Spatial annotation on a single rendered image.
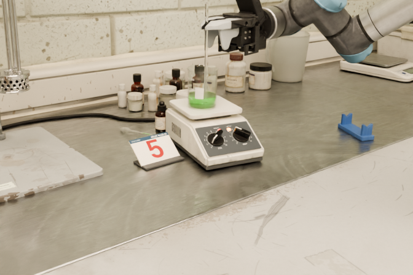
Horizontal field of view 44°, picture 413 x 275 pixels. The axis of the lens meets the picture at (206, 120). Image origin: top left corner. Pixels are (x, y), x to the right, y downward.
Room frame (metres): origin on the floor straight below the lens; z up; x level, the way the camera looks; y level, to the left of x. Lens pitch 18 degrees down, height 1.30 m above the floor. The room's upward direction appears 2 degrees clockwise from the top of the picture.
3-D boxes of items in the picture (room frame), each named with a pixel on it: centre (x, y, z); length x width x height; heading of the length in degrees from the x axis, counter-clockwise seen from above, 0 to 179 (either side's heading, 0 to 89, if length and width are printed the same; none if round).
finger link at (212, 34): (1.05, 0.00, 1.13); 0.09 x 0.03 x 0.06; 142
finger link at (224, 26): (1.03, -0.03, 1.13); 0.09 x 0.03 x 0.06; 144
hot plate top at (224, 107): (1.04, 0.00, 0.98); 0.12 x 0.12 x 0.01; 27
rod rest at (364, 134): (1.13, -0.34, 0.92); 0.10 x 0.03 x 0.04; 19
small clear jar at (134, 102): (1.26, 0.18, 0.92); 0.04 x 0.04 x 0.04
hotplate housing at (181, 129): (1.01, -0.01, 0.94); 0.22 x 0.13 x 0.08; 27
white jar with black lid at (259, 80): (1.53, -0.16, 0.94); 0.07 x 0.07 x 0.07
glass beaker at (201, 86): (1.02, 0.01, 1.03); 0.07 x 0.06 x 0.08; 32
